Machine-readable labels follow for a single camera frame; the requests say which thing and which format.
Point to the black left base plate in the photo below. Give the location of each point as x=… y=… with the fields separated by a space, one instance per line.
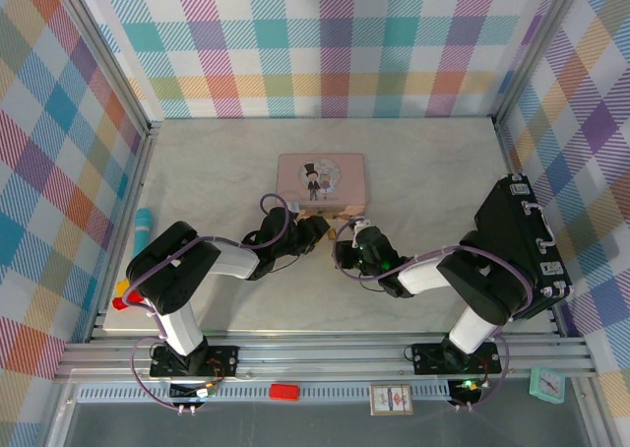
x=221 y=361

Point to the black hard case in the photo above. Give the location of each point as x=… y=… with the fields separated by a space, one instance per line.
x=522 y=210

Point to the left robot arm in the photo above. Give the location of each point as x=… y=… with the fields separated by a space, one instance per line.
x=172 y=270

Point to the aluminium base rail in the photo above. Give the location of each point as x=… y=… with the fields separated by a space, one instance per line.
x=320 y=356

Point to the black controller board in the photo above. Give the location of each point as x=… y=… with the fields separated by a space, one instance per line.
x=182 y=392
x=465 y=393

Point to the teal alarm clock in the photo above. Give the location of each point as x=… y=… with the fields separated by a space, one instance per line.
x=546 y=385

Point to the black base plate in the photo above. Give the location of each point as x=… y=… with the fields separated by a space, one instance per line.
x=428 y=358
x=221 y=361

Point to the red toy block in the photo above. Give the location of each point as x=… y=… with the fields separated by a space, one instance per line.
x=125 y=302

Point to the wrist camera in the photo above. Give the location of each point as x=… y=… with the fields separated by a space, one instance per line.
x=295 y=206
x=360 y=224

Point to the teal toy microphone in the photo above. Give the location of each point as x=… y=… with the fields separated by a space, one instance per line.
x=143 y=230

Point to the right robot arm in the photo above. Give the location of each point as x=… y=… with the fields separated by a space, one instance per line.
x=487 y=279

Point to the brass padlock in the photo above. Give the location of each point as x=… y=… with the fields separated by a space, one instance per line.
x=333 y=234

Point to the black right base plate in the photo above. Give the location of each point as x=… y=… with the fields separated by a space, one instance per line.
x=428 y=358

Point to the playing card box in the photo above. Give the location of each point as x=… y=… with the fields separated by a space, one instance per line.
x=391 y=399

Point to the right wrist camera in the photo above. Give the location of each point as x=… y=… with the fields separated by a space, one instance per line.
x=360 y=224

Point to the yellow toy block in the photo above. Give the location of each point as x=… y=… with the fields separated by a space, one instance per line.
x=124 y=287

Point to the aluminium corner post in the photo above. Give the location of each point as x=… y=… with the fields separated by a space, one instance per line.
x=534 y=48
x=104 y=48

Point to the pink tin box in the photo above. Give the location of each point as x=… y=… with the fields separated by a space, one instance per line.
x=295 y=181

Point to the red plastic block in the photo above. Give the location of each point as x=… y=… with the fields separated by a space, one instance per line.
x=284 y=392

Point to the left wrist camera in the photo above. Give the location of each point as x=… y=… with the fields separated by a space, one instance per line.
x=295 y=206

